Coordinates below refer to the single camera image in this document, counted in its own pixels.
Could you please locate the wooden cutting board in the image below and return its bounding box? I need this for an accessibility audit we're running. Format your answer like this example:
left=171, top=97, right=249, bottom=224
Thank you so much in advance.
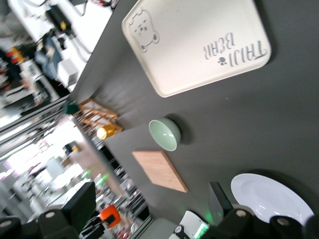
left=132, top=149, right=189, bottom=193

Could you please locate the pale green bowl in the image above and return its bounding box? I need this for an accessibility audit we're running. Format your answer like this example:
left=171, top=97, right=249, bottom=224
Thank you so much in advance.
left=148, top=117, right=182, bottom=152

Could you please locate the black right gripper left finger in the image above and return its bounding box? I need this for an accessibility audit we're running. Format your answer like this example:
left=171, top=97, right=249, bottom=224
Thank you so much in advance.
left=36, top=181, right=97, bottom=239

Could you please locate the orange and black background device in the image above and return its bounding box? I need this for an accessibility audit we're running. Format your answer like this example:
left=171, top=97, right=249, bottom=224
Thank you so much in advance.
left=98, top=205, right=121, bottom=229

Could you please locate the wooden mug rack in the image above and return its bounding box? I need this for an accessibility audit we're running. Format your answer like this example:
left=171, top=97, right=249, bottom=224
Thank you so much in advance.
left=71, top=98, right=125, bottom=135

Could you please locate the yellow mug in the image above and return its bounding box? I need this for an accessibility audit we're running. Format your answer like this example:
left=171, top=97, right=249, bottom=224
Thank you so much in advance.
left=96, top=124, right=117, bottom=140

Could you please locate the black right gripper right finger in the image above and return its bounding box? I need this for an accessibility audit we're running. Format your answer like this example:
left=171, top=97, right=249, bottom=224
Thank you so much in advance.
left=206, top=181, right=272, bottom=239

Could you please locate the cream tray with bear print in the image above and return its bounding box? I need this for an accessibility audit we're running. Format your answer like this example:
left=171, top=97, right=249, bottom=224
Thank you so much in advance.
left=121, top=0, right=272, bottom=99

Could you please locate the white background table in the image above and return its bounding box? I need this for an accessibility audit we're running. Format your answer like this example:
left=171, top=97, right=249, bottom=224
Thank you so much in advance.
left=7, top=0, right=113, bottom=92

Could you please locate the white round plate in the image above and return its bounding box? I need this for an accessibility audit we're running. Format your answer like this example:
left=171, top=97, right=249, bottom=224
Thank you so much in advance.
left=230, top=173, right=315, bottom=225

